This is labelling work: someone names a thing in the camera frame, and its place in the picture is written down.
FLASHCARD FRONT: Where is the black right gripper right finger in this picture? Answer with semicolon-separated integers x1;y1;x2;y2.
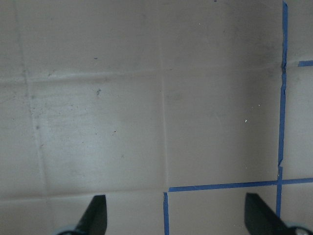
245;193;288;235

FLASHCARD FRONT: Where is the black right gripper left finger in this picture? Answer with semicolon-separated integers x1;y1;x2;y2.
76;195;108;235

